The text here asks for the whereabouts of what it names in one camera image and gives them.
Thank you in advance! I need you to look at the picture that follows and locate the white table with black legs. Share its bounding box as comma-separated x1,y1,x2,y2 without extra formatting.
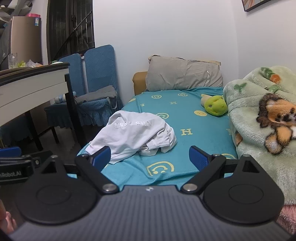
0,62,87,151

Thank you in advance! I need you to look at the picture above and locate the clear plastic bag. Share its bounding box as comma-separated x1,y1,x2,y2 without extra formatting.
24,60,43,68

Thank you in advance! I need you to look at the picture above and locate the green plush toy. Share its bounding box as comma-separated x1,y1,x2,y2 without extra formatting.
201,94,228,115

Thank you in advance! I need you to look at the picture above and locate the blue covered tall chair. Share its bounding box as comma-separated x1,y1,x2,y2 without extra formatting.
76,45,124,127

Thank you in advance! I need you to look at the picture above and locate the framed wall picture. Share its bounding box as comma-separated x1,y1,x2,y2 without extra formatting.
241,0,272,12

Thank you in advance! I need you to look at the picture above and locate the clear drinking glass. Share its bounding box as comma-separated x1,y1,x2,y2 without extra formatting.
8,53,18,69

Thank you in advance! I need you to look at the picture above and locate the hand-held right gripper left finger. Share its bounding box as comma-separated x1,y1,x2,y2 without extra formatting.
41,146,119,194

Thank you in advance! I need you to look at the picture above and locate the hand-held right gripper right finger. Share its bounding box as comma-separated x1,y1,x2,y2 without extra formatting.
181,146,261,194

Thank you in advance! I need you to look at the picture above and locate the teal smiley print bed sheet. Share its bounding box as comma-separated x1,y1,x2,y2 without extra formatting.
77,87,238,187

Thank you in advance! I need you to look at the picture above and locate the person's left hand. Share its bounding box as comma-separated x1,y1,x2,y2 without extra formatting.
0,199,17,233

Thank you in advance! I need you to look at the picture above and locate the dark blue covered chair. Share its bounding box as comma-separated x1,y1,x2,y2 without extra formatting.
0,113,31,142

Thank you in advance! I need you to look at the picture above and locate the white t-shirt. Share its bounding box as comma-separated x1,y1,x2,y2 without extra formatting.
86,110,178,165

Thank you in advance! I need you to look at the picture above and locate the green lion print fleece blanket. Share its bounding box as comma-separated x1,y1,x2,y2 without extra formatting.
223,65,296,205

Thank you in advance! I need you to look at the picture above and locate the brown bed headboard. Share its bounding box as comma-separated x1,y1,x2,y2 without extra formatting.
132,71,148,95

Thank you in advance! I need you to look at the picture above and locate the dark window with grille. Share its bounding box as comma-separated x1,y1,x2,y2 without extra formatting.
47,0,96,63

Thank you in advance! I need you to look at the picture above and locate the silver refrigerator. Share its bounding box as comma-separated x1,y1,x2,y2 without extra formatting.
10,16,42,65

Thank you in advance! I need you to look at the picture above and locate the grey folded cloth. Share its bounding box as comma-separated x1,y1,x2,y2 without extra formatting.
75,85,118,109

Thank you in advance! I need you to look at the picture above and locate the pink fluffy cloth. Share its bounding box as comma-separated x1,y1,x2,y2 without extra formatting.
276,204,296,235

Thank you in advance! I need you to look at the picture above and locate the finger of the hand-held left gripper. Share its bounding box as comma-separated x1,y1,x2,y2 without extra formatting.
0,146,54,166

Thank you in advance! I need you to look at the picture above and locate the small light blue plush toy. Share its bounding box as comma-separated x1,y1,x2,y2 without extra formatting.
54,91,77,104

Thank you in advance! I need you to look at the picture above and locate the grey pillow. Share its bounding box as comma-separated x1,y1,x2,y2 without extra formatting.
145,55,223,91

